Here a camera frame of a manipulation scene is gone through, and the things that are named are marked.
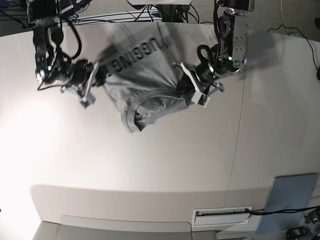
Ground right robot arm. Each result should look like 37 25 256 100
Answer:
26 0 100 107

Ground black device bottom right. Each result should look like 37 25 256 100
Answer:
285 226 310 240

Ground black cable at right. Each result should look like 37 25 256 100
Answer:
267 24 320 71

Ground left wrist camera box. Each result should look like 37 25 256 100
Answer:
191 91 211 108

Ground blue-grey flat board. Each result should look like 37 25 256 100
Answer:
256 172 319 235

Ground white cable grommet tray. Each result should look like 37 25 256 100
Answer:
191 206 253 227

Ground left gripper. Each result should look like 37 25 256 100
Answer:
176 62 225 97

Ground black cable on table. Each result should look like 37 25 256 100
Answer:
246 206 320 216

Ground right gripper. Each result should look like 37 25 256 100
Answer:
60 59 108 99

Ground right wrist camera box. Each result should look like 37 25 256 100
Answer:
80 92 96 109

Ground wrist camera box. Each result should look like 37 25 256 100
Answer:
80 92 96 109
191 91 211 108

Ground central robot base stand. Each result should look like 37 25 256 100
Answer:
127 0 192 23

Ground black power adapter box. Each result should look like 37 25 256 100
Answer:
55 0 74 18

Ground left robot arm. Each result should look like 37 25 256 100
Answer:
180 0 255 98

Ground yellow cable on floor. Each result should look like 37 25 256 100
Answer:
279 0 296 35

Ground grey T-shirt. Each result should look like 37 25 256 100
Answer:
98 22 198 135

